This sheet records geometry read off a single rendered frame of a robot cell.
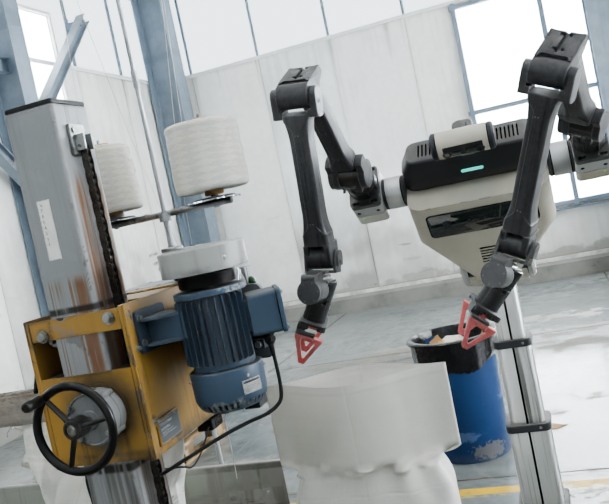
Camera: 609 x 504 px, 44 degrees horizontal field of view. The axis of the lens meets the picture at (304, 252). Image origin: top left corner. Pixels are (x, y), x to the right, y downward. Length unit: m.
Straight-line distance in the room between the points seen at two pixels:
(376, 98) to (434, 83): 0.75
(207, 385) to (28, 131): 0.61
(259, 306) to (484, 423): 2.68
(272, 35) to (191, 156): 8.89
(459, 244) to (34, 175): 1.17
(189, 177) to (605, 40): 8.03
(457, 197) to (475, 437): 2.19
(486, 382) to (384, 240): 6.10
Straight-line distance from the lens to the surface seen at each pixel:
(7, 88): 8.02
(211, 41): 10.82
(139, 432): 1.57
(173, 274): 1.51
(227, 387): 1.52
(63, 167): 1.57
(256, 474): 2.38
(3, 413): 2.35
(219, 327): 1.51
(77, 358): 1.60
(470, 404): 4.03
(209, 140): 1.64
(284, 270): 10.40
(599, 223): 9.78
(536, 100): 1.61
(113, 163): 1.78
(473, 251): 2.21
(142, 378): 1.55
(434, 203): 2.10
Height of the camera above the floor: 1.44
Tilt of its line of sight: 3 degrees down
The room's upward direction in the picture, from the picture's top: 12 degrees counter-clockwise
